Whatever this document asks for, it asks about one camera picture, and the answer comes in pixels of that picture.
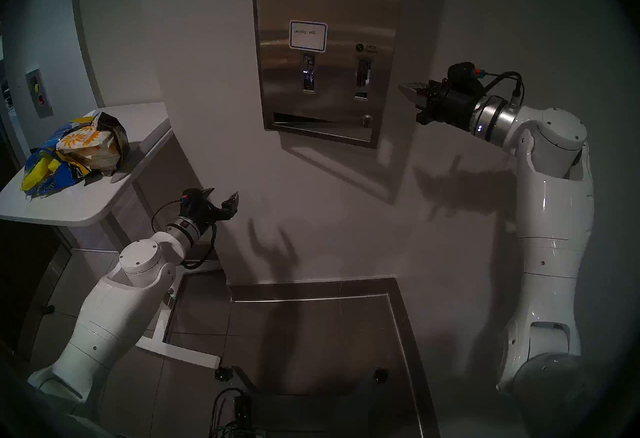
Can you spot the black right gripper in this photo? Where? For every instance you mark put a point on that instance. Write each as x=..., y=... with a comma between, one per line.
x=452, y=104

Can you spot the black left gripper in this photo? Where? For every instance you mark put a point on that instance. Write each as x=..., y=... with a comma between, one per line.
x=207, y=214

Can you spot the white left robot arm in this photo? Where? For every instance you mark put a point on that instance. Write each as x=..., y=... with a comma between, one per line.
x=115, y=312

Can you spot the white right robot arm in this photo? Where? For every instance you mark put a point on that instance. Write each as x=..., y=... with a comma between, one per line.
x=555, y=222

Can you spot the dark robot base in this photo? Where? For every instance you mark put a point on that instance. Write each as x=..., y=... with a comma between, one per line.
x=320, y=412

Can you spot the chrome dispensing lever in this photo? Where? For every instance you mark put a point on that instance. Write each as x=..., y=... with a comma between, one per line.
x=363, y=79
x=309, y=73

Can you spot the free tampon sticker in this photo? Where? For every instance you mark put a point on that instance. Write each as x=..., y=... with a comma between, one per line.
x=360, y=47

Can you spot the white label blue border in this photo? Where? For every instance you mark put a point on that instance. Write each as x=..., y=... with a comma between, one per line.
x=308, y=42

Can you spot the black pad package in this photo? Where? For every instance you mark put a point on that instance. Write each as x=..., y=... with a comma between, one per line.
x=112, y=124

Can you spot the white table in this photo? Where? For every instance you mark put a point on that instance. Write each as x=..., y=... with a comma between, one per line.
x=75, y=202

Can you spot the orange floral pad package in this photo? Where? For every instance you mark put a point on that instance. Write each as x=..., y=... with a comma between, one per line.
x=82, y=139

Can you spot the blue yellow pad package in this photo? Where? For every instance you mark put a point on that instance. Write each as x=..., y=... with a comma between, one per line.
x=45, y=177

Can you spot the black star knob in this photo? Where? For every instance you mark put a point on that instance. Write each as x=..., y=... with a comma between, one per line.
x=380, y=375
x=224, y=374

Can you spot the black box red light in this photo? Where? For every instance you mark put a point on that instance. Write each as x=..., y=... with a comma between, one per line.
x=242, y=409

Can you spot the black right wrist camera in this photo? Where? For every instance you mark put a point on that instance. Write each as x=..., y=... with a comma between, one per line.
x=462, y=74

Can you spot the grey wall alarm box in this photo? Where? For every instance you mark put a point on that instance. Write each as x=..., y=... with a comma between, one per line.
x=39, y=92

